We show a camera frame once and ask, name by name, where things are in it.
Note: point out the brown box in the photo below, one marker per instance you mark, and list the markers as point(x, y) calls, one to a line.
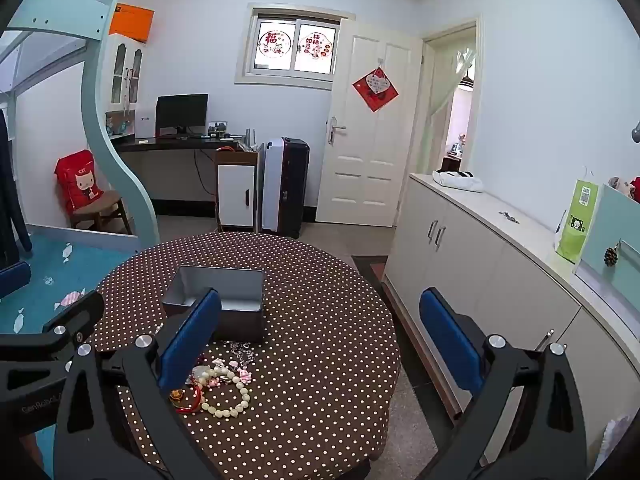
point(451, 164)

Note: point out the light green curtain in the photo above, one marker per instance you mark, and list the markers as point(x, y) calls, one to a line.
point(442, 100)

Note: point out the white panel door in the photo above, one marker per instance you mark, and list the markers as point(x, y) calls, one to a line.
point(370, 160)

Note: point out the red heart door decoration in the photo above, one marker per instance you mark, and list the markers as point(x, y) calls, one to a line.
point(375, 90)

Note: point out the light green board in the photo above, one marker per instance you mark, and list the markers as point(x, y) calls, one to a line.
point(607, 225)

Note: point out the photo frame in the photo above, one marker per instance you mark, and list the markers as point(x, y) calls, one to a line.
point(218, 127)

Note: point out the silver white hair clip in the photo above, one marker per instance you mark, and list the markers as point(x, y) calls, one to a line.
point(202, 375)

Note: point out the cream sideboard cabinet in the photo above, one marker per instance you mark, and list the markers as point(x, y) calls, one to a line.
point(500, 270)

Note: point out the bunch of keys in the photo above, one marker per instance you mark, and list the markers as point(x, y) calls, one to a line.
point(510, 217)

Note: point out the orange box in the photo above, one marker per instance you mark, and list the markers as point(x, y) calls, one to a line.
point(132, 22)

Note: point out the window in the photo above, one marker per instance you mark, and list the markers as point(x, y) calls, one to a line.
point(292, 45)

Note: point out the small white cabinet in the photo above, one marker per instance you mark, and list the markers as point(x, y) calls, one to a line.
point(234, 190)

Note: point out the dark hanging clothes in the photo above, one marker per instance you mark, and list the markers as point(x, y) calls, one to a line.
point(10, 200)

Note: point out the silver metal tin box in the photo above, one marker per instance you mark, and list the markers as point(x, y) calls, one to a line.
point(240, 320)

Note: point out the router with antennas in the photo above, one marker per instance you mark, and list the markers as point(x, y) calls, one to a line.
point(249, 144)

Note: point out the white glass door cabinet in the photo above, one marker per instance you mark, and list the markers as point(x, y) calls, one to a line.
point(125, 85)

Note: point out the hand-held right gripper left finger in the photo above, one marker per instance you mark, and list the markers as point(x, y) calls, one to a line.
point(190, 340)

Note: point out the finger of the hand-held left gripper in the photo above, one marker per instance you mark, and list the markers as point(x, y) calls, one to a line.
point(75, 317)
point(12, 277)

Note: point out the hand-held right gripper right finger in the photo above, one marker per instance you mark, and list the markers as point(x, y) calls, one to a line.
point(450, 345)

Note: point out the pinecone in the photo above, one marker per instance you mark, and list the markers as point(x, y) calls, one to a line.
point(611, 256)

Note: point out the wooden chair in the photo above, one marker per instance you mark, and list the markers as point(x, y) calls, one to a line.
point(102, 207)

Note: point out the green paper bag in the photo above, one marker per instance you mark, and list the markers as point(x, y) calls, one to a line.
point(575, 230)

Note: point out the red cartoon cushion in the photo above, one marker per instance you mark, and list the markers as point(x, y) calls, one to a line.
point(79, 180)

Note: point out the black computer monitor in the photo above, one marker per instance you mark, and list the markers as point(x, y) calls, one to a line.
point(181, 112)

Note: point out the dark wooden desk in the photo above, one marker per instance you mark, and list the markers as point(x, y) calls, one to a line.
point(165, 143)

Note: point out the plush toys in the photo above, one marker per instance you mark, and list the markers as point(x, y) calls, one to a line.
point(625, 187)

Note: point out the red round window sticker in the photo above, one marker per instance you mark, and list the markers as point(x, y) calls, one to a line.
point(315, 45)
point(273, 44)

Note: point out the white cloth bag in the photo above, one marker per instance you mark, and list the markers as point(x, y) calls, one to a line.
point(457, 182)

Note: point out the black suitcase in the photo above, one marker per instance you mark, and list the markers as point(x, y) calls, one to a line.
point(295, 185)

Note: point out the white box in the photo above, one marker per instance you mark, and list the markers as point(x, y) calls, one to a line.
point(145, 121)

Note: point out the teal bunk bed frame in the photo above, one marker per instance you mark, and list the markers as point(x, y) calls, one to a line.
point(100, 125)

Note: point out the white air purifier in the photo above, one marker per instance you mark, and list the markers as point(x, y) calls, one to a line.
point(272, 190)

